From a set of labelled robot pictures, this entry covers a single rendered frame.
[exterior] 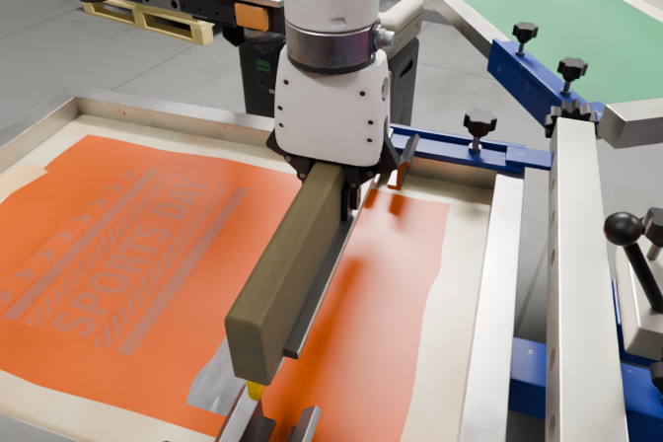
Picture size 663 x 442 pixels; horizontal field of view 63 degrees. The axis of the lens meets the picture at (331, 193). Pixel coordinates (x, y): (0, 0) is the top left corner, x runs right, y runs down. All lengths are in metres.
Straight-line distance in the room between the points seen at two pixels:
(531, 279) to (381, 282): 1.45
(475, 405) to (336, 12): 0.36
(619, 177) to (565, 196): 2.03
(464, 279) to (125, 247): 0.43
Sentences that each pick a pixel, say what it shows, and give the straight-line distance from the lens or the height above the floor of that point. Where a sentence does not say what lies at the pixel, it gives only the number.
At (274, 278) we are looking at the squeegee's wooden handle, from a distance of 0.41.
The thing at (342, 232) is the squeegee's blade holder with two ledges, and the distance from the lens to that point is 0.54.
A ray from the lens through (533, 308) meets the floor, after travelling 1.99.
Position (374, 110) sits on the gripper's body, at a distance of 0.46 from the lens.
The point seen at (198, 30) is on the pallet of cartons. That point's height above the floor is 0.10.
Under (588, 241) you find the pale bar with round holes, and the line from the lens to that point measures 0.64.
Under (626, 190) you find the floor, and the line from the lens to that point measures 2.65.
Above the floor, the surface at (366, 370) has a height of 0.96.
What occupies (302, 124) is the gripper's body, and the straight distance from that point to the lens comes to 0.48.
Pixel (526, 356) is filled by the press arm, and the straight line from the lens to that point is 0.67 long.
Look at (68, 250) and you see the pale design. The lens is 0.77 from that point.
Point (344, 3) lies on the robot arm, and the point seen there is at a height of 1.31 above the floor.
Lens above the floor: 1.44
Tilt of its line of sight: 39 degrees down
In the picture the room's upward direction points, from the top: straight up
